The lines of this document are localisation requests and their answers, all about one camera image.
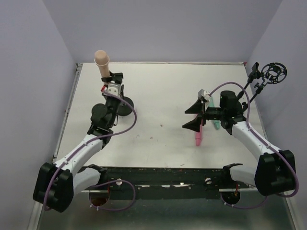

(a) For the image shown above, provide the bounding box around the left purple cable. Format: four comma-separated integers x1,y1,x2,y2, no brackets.
43,94,138,212

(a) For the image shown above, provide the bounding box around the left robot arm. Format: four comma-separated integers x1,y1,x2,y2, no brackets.
33,82,127,212

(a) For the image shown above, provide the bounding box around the black front mounting rail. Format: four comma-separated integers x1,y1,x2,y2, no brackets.
77,164,250,200

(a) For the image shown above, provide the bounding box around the black tripod shock-mount stand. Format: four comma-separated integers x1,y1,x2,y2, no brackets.
242,62,288,112

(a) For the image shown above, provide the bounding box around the aluminium extrusion frame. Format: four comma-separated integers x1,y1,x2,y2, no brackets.
27,63,85,230

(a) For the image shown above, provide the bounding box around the black round-base clip stand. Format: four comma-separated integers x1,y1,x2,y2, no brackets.
101,72,134,116

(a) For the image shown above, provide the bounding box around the pink microphone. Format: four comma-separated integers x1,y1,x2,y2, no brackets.
195,122,203,146

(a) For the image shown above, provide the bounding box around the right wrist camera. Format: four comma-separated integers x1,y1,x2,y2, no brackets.
198,89,212,103

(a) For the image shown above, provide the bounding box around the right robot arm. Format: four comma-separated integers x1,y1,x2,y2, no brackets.
182,90,296,196

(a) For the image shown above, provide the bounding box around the peach microphone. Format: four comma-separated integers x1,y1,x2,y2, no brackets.
94,50,111,78

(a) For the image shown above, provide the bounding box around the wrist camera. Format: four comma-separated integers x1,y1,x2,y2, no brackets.
198,89,212,103
101,83,121,97

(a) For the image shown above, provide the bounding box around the teal microphone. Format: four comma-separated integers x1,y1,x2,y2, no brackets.
209,96,220,130

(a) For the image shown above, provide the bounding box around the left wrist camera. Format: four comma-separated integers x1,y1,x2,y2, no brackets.
101,83,121,97

